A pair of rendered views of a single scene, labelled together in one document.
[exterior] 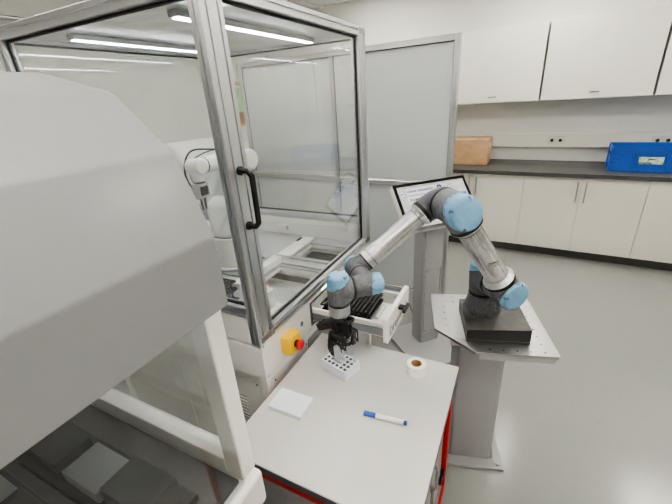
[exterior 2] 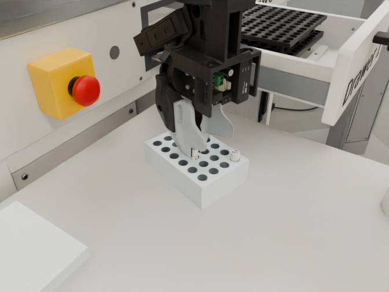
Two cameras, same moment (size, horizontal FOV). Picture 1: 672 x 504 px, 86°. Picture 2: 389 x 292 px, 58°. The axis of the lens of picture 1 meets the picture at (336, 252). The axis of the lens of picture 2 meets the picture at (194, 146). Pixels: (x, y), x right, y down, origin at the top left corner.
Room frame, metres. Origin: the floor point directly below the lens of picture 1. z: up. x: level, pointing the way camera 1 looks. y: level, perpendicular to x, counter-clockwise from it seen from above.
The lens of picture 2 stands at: (0.70, -0.03, 1.09)
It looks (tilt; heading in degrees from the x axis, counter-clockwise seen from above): 36 degrees down; 7
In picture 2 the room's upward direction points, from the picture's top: straight up
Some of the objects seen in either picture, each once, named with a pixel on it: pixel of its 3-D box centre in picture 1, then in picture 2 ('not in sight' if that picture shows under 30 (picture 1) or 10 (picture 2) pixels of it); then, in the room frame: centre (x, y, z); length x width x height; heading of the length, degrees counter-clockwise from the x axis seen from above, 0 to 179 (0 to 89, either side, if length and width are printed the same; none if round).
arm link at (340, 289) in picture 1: (339, 289); not in sight; (1.05, 0.00, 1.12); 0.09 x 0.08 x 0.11; 102
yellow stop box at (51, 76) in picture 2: (291, 341); (66, 83); (1.10, 0.19, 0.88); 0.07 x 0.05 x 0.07; 152
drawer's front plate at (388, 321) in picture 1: (396, 312); (362, 55); (1.25, -0.23, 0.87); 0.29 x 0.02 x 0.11; 152
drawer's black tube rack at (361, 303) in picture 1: (352, 304); (248, 34); (1.35, -0.06, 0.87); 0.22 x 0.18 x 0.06; 62
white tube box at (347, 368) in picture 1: (340, 364); (194, 161); (1.08, 0.01, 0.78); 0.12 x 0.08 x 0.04; 47
